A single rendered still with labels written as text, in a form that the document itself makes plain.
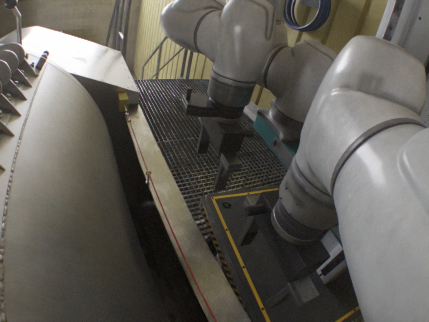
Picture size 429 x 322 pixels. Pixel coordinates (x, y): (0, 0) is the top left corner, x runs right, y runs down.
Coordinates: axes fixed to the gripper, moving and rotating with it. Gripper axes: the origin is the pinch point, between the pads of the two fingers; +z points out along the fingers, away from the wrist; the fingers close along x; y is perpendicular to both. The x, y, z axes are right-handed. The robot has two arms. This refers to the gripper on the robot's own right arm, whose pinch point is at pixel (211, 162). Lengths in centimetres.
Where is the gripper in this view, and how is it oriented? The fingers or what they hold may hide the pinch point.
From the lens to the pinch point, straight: 59.2
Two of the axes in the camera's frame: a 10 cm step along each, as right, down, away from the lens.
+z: -2.1, 7.6, 6.1
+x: -3.3, -6.4, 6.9
